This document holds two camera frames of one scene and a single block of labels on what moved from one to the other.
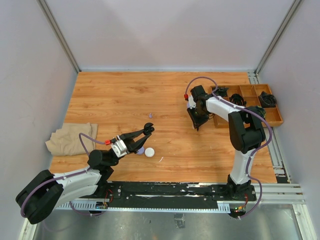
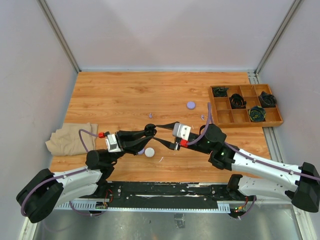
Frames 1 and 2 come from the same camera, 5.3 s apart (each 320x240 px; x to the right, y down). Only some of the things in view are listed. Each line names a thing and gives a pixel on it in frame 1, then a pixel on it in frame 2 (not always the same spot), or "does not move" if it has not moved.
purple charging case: (141, 151) does not move
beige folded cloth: (66, 141) does not move
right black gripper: (197, 122) -> (170, 145)
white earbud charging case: (149, 152) does not move
